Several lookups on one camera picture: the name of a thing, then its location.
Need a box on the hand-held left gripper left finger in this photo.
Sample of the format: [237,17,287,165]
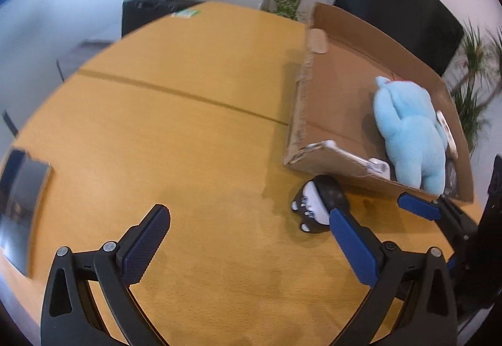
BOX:
[40,204,171,346]

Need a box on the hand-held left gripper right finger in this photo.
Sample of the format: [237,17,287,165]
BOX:
[328,208,459,346]

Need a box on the black product box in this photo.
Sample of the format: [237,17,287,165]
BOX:
[443,159,461,197]

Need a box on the black and white toy figure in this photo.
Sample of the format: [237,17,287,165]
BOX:
[290,174,350,234]

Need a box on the white device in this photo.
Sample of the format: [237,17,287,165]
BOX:
[300,140,391,179]

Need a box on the light blue plush toy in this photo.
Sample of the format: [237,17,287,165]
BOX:
[372,76,450,195]

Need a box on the white clear phone case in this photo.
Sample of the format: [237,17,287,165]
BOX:
[435,111,459,158]

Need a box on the brown cardboard box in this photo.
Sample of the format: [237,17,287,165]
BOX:
[282,3,475,206]

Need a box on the tall palm-like potted plant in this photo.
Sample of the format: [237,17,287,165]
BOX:
[451,18,502,154]

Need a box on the dark flat tablet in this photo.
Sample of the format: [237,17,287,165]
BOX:
[0,148,51,278]

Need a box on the black flat screen television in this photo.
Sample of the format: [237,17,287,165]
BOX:
[333,0,465,76]

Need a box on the black bin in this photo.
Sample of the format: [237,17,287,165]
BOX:
[121,0,206,38]

